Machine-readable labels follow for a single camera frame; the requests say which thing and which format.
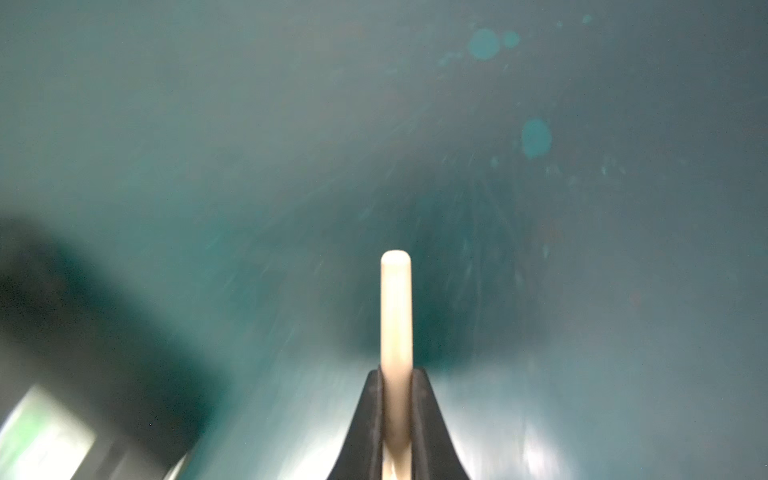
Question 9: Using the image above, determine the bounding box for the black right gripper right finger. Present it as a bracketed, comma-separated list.
[411, 368, 470, 480]

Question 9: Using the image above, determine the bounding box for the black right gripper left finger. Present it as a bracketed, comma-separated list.
[327, 369, 384, 480]

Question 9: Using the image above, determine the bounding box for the beige fountain pen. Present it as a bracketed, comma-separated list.
[380, 250, 413, 479]

